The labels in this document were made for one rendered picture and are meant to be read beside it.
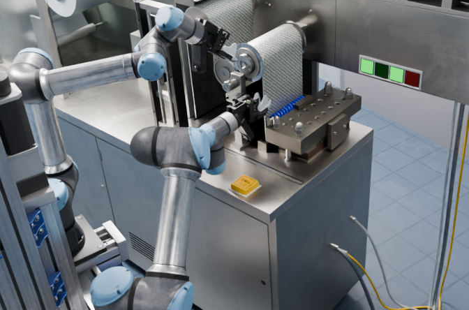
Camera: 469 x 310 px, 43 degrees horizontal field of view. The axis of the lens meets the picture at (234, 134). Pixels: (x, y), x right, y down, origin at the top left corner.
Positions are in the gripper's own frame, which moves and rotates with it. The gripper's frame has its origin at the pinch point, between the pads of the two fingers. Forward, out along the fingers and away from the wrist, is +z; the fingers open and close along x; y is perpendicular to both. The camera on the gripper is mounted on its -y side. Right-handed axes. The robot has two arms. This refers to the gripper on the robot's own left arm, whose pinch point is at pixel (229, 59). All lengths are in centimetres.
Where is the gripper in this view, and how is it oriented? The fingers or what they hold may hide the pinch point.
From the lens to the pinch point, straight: 203.6
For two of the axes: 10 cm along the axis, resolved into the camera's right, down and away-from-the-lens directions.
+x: -7.3, -3.3, 6.0
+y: 3.9, -9.2, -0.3
